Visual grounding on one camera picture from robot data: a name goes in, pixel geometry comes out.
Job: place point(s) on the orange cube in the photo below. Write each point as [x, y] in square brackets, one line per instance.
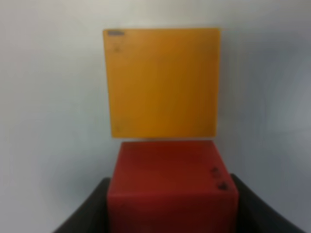
[162, 83]

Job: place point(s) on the red cube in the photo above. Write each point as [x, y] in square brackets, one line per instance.
[171, 187]

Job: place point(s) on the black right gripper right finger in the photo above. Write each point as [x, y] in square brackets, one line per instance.
[256, 216]

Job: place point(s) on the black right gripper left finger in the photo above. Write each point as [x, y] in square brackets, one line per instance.
[92, 215]

